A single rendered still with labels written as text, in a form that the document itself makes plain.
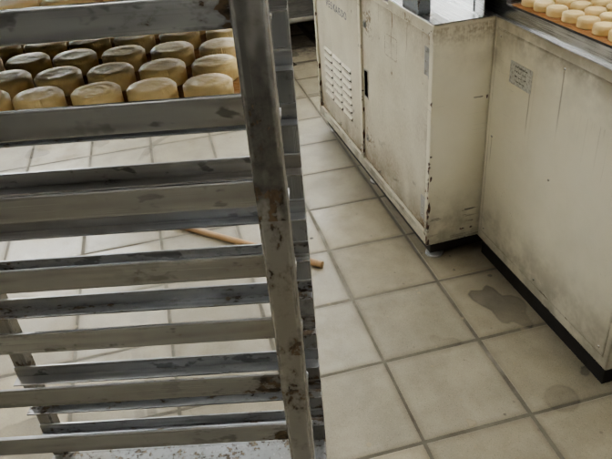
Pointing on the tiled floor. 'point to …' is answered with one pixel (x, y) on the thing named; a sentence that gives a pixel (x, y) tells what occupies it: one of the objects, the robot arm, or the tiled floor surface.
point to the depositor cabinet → (412, 106)
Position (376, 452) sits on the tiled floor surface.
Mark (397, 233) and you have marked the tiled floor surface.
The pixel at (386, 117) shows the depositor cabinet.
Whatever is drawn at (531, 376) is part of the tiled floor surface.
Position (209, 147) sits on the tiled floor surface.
